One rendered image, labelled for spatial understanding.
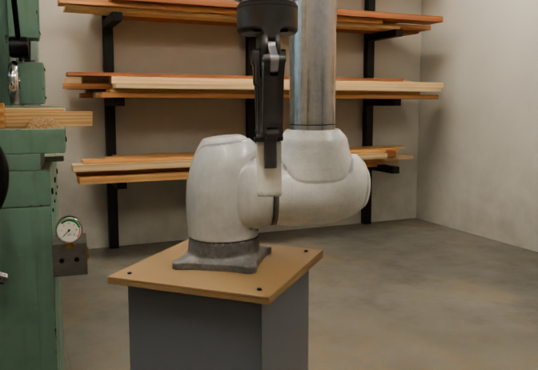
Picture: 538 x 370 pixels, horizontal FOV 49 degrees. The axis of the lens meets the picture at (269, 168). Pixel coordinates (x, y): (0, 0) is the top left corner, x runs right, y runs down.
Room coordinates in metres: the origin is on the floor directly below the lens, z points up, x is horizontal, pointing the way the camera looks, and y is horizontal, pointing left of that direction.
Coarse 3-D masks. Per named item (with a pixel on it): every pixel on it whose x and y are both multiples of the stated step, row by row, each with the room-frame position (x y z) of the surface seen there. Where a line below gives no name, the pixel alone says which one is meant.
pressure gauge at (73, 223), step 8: (64, 216) 1.40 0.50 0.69; (72, 216) 1.40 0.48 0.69; (64, 224) 1.38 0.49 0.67; (72, 224) 1.38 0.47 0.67; (80, 224) 1.39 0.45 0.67; (56, 232) 1.37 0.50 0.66; (64, 232) 1.38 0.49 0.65; (72, 232) 1.38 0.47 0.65; (80, 232) 1.39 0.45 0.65; (64, 240) 1.38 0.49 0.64; (72, 240) 1.38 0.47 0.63
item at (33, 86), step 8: (24, 64) 1.70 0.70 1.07; (32, 64) 1.71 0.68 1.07; (40, 64) 1.72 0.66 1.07; (24, 72) 1.70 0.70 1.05; (32, 72) 1.71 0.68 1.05; (40, 72) 1.72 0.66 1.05; (24, 80) 1.70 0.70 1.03; (32, 80) 1.71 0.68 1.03; (40, 80) 1.72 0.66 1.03; (24, 88) 1.70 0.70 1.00; (32, 88) 1.71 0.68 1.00; (40, 88) 1.72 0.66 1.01; (24, 96) 1.70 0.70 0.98; (32, 96) 1.71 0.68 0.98; (40, 96) 1.72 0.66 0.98
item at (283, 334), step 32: (128, 288) 1.18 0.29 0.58; (288, 288) 1.22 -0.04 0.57; (160, 320) 1.15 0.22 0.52; (192, 320) 1.13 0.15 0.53; (224, 320) 1.10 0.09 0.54; (256, 320) 1.08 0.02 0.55; (288, 320) 1.22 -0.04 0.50; (160, 352) 1.15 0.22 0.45; (192, 352) 1.13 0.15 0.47; (224, 352) 1.10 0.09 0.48; (256, 352) 1.08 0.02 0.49; (288, 352) 1.22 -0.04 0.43
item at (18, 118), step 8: (8, 112) 1.54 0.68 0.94; (16, 112) 1.55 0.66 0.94; (24, 112) 1.55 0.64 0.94; (32, 112) 1.56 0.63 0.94; (40, 112) 1.57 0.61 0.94; (48, 112) 1.57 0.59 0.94; (56, 112) 1.58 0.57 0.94; (64, 112) 1.59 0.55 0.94; (72, 112) 1.59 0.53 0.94; (80, 112) 1.60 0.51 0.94; (88, 112) 1.61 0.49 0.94; (8, 120) 1.54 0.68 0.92; (16, 120) 1.55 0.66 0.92; (24, 120) 1.55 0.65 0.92; (56, 120) 1.58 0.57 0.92; (64, 120) 1.59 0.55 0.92; (72, 120) 1.59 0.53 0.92; (80, 120) 1.60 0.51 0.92; (88, 120) 1.60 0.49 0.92
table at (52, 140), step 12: (0, 132) 1.39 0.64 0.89; (12, 132) 1.40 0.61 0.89; (24, 132) 1.41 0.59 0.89; (36, 132) 1.42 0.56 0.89; (48, 132) 1.43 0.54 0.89; (60, 132) 1.44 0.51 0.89; (0, 144) 1.39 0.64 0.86; (12, 144) 1.40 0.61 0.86; (24, 144) 1.41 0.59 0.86; (36, 144) 1.42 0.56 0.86; (48, 144) 1.43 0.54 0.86; (60, 144) 1.44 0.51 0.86
